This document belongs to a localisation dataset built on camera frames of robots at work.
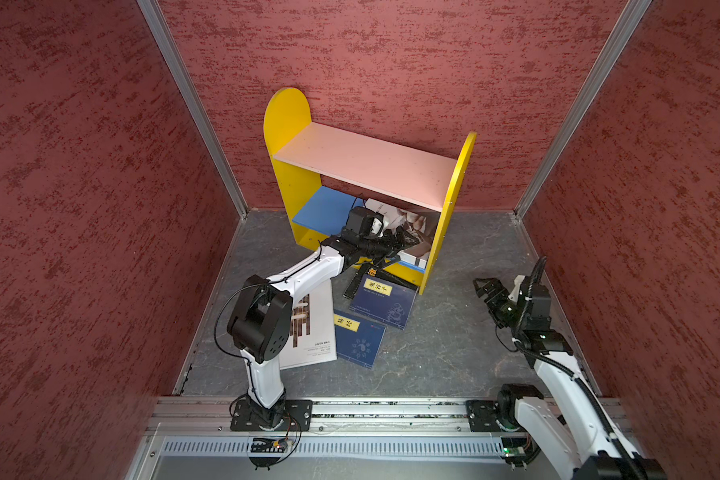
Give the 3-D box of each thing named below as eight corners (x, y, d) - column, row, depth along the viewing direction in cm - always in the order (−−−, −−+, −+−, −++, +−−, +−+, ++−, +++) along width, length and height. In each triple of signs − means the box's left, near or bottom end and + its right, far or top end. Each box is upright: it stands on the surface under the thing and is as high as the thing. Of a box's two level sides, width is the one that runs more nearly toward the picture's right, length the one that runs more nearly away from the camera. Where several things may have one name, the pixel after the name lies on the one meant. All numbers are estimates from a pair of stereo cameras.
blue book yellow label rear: (348, 313, 93) (347, 308, 91) (360, 278, 102) (360, 273, 99) (408, 330, 90) (410, 325, 87) (416, 292, 99) (417, 287, 96)
